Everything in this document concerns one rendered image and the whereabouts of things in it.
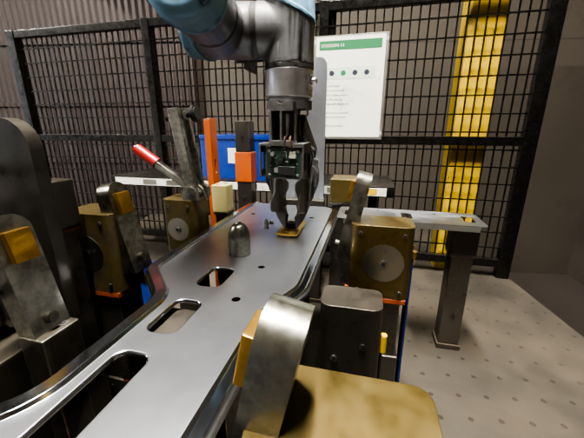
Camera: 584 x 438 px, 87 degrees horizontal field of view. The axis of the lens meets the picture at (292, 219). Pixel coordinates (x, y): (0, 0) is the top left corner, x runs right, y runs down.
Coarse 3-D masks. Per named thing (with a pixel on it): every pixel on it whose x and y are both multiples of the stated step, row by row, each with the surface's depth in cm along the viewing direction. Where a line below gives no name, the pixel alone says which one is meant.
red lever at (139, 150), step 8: (136, 152) 59; (144, 152) 59; (144, 160) 59; (152, 160) 59; (160, 160) 60; (160, 168) 59; (168, 168) 60; (168, 176) 59; (176, 176) 59; (200, 192) 59
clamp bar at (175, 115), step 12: (192, 108) 54; (168, 120) 57; (180, 120) 55; (192, 120) 55; (180, 132) 55; (192, 132) 58; (180, 144) 56; (192, 144) 58; (180, 156) 56; (192, 156) 59; (192, 168) 57; (192, 180) 57; (204, 192) 60
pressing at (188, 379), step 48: (192, 240) 51; (288, 240) 52; (192, 288) 36; (240, 288) 36; (288, 288) 36; (144, 336) 28; (192, 336) 28; (240, 336) 28; (48, 384) 22; (144, 384) 23; (192, 384) 23; (0, 432) 19; (96, 432) 19; (144, 432) 19; (192, 432) 19
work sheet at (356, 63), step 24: (336, 48) 96; (360, 48) 94; (384, 48) 93; (336, 72) 98; (360, 72) 96; (384, 72) 94; (336, 96) 100; (360, 96) 98; (384, 96) 96; (336, 120) 102; (360, 120) 100
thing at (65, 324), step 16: (48, 336) 29; (64, 336) 31; (80, 336) 33; (32, 352) 29; (48, 352) 29; (64, 352) 31; (80, 352) 33; (32, 368) 30; (48, 368) 30; (32, 384) 31; (80, 400) 34; (64, 416) 32; (80, 416) 34; (64, 432) 32
